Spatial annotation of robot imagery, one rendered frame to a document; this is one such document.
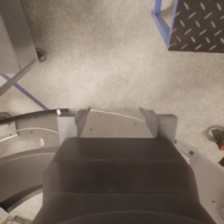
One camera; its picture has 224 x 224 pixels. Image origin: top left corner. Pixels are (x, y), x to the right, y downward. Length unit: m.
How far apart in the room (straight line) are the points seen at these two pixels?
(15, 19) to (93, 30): 0.45
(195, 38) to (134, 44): 0.65
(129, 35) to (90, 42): 0.26
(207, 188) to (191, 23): 0.50
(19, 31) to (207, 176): 1.19
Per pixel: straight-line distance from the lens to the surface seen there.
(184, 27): 0.51
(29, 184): 0.80
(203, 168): 0.68
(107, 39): 1.13
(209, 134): 1.61
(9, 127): 0.85
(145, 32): 1.11
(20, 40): 1.19
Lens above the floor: 1.08
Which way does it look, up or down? 49 degrees down
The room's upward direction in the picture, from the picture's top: 170 degrees counter-clockwise
